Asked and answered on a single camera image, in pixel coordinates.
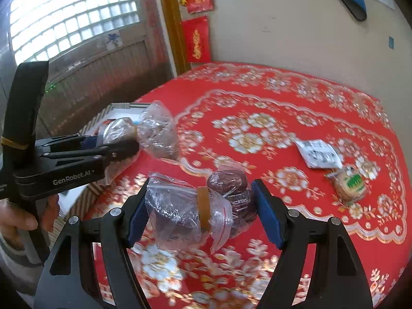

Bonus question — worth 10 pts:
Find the small white printed packet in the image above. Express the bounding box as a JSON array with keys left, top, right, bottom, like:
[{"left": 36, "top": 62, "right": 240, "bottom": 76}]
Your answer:
[{"left": 295, "top": 139, "right": 342, "bottom": 170}]

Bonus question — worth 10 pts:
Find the glass block window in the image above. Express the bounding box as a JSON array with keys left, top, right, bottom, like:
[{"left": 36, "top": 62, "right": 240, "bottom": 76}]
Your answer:
[{"left": 8, "top": 0, "right": 140, "bottom": 63}]

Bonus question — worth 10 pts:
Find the red floral tablecloth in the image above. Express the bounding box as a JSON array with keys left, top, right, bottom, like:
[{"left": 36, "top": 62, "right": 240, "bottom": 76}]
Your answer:
[{"left": 80, "top": 61, "right": 409, "bottom": 309}]

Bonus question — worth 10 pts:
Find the black and white striped box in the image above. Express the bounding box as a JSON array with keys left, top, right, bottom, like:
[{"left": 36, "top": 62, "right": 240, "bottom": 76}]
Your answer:
[{"left": 56, "top": 102, "right": 155, "bottom": 219}]

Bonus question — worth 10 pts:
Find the person's left hand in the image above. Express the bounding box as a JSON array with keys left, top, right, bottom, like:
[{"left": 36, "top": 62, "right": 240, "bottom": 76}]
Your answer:
[{"left": 0, "top": 196, "right": 60, "bottom": 243}]

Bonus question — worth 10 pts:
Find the clear bag of dark dates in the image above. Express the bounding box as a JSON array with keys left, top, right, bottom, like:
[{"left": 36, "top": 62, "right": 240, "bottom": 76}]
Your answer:
[{"left": 145, "top": 164, "right": 258, "bottom": 253}]

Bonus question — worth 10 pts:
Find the red paper wall decoration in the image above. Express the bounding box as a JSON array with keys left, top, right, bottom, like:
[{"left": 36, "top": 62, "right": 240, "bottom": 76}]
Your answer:
[{"left": 181, "top": 15, "right": 212, "bottom": 64}]

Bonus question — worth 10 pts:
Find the clear bag of brown snacks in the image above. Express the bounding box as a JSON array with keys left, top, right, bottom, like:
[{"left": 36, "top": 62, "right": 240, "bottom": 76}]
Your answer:
[{"left": 97, "top": 100, "right": 181, "bottom": 187}]

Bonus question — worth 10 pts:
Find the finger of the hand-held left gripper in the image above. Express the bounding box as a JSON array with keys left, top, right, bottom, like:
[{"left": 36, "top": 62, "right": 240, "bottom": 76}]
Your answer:
[
  {"left": 36, "top": 134, "right": 104, "bottom": 152},
  {"left": 41, "top": 139, "right": 141, "bottom": 172}
]

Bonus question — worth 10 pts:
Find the wooden door frame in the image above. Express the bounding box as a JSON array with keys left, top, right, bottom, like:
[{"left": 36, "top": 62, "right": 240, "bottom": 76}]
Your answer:
[{"left": 155, "top": 0, "right": 191, "bottom": 75}]

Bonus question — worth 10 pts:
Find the round pastry in clear wrapper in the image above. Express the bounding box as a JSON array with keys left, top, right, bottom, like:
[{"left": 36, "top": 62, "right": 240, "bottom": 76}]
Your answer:
[{"left": 324, "top": 164, "right": 368, "bottom": 207}]

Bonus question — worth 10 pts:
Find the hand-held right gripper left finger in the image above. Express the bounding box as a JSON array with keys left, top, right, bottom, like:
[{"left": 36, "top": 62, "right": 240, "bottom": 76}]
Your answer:
[{"left": 34, "top": 175, "right": 152, "bottom": 309}]

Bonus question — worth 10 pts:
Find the brown wooden door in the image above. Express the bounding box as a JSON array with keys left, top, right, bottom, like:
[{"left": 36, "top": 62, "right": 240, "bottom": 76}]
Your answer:
[{"left": 35, "top": 37, "right": 176, "bottom": 139}]

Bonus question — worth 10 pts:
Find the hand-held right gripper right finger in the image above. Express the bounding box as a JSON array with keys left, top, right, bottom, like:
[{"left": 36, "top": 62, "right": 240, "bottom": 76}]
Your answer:
[{"left": 251, "top": 178, "right": 374, "bottom": 309}]

